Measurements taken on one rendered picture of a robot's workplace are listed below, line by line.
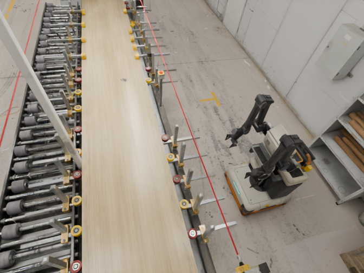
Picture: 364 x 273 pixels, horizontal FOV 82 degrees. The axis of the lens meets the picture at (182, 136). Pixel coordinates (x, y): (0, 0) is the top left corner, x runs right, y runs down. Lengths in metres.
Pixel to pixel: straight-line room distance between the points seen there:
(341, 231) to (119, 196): 2.87
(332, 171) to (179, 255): 2.77
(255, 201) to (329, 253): 1.09
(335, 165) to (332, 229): 0.98
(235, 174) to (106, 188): 1.67
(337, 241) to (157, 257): 2.45
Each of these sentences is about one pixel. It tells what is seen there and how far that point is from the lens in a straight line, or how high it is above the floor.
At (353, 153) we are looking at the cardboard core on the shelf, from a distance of 3.63.
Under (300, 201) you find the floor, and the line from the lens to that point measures 3.51.
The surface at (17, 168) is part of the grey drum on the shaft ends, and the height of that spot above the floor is 0.85.
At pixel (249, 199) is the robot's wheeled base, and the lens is 2.85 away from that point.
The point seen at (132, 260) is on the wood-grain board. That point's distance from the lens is 1.86.
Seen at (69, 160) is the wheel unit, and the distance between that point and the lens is 2.36.
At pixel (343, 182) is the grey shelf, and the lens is 3.90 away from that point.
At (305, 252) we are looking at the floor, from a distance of 3.29.
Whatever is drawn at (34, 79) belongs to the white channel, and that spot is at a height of 1.88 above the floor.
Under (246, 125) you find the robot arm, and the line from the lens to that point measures 2.06.
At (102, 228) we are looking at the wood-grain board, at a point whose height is 0.90.
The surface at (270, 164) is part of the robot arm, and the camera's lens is 1.87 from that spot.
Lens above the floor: 2.73
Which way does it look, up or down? 52 degrees down
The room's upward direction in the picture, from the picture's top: 9 degrees clockwise
